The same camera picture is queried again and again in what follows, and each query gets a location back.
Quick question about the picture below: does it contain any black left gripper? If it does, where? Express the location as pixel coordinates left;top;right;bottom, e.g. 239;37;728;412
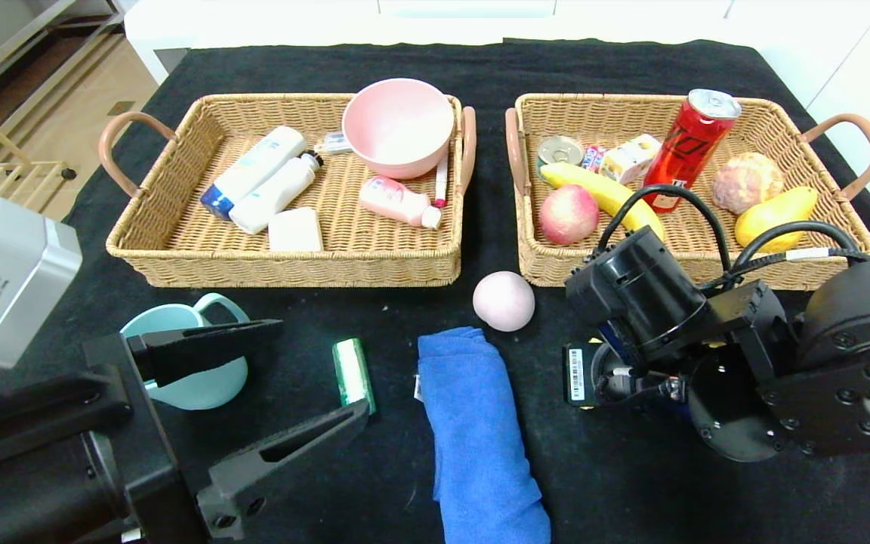
0;319;371;544

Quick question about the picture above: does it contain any blue microfibre towel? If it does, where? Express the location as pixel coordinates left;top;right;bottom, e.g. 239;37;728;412
415;326;553;544

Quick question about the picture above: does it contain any pale pink round bun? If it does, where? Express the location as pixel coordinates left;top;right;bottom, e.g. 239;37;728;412
473;270;536;333

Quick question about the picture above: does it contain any red soda can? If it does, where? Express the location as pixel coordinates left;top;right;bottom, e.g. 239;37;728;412
643;88;742;214

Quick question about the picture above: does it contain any wicker basket with toiletries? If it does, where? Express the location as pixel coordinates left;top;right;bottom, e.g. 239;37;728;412
99;92;478;289

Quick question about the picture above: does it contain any wicker basket with food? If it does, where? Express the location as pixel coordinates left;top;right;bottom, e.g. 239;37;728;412
505;92;870;292

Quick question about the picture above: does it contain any pale teal mug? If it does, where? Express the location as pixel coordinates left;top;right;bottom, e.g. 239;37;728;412
119;292;251;411

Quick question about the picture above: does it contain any green chewing gum pack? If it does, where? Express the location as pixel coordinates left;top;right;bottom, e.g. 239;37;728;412
332;338;377;417

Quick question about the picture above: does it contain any white bottle black cap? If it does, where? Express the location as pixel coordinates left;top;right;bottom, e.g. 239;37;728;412
229;151;324;235

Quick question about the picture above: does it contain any white tube blue cap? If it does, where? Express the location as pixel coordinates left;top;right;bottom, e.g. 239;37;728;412
200;125;307;221

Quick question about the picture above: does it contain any pink bottle white cap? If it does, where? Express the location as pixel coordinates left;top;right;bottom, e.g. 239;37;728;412
359;175;443;230

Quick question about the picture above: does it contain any small white packet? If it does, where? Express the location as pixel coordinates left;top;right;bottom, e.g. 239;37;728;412
314;131;353;156

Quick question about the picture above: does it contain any pink white slim stick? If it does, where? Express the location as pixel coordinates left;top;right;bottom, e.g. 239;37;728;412
433;151;451;209

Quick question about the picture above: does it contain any pink bowl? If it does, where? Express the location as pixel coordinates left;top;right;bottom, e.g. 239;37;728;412
341;78;455;181

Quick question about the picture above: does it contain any red pink peach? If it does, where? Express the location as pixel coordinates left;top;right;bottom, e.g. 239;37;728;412
538;185;600;246

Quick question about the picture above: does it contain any small tin can gold lid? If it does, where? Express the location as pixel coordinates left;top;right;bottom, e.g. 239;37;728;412
537;135;585;177

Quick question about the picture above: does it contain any black table cloth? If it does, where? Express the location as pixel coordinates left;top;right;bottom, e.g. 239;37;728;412
0;38;870;544

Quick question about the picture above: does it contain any yellow banana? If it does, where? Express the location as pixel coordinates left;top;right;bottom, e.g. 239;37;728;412
539;162;665;241

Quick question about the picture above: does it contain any white yellow juice carton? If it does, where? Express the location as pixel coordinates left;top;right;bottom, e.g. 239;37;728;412
600;134;662;185

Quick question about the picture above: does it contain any brown crusty bread roll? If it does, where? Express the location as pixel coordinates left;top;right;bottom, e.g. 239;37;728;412
711;152;785;215

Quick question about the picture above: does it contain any yellow pear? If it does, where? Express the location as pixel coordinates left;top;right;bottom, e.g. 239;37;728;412
735;186;819;254

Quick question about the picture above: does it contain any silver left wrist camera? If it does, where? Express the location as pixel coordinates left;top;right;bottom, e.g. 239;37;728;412
0;196;84;372

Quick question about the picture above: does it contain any black right arm cable loop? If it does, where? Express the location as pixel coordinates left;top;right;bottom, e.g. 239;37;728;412
596;184;733;284

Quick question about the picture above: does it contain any black right arm tagged cable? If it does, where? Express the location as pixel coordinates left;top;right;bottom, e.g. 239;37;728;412
707;219;870;292

